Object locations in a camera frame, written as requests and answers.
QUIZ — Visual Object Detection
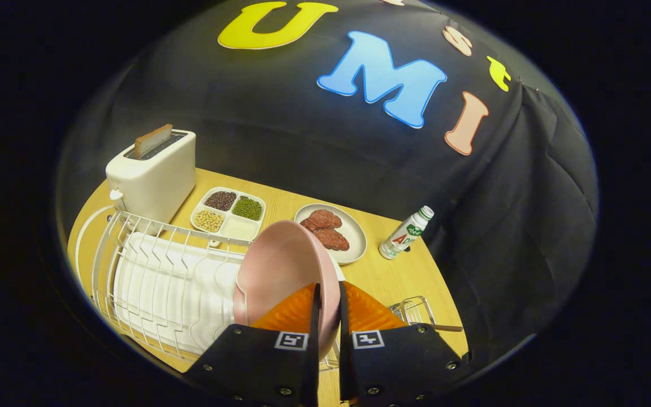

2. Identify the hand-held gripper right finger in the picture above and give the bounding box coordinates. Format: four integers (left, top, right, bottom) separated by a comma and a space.
338, 281, 473, 407

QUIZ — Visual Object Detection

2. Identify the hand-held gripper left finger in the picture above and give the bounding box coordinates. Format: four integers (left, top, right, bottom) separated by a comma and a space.
181, 283, 322, 407

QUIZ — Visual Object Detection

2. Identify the metal wire basket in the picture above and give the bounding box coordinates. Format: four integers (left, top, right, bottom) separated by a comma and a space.
388, 296, 438, 330

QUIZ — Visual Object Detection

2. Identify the pink plate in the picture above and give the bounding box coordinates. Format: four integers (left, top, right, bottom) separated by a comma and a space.
233, 220, 341, 362

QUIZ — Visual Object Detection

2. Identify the white wire dish rack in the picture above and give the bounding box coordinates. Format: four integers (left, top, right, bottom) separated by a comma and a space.
74, 205, 349, 374

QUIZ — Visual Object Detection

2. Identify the beige plate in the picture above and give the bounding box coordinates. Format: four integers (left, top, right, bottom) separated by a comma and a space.
294, 203, 367, 266

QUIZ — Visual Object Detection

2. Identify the red meat piece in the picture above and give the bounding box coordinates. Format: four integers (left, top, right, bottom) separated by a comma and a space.
313, 228, 350, 252
301, 209, 343, 232

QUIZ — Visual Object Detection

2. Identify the white green drink bottle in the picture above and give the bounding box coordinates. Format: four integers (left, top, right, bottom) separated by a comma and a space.
379, 206, 435, 260

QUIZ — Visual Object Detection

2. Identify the white rice heap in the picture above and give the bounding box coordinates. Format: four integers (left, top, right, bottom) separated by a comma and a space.
221, 218, 259, 240

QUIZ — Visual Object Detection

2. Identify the green beans heap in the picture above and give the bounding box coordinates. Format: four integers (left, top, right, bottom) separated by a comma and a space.
232, 196, 263, 221

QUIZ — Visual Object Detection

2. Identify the white divided tray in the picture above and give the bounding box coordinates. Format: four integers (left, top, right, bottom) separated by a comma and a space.
190, 187, 267, 243

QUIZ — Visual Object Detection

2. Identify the yellow soybeans heap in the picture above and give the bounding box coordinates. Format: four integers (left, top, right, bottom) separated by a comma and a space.
194, 210, 225, 233

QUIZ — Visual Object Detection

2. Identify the dark red beans heap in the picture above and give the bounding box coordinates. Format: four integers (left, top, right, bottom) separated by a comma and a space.
205, 191, 237, 212

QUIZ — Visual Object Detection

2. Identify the white toaster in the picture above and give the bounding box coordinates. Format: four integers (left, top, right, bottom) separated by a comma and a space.
105, 130, 197, 227

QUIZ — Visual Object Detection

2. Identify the toast bread slice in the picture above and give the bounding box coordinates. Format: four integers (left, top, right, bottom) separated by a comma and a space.
134, 124, 173, 159

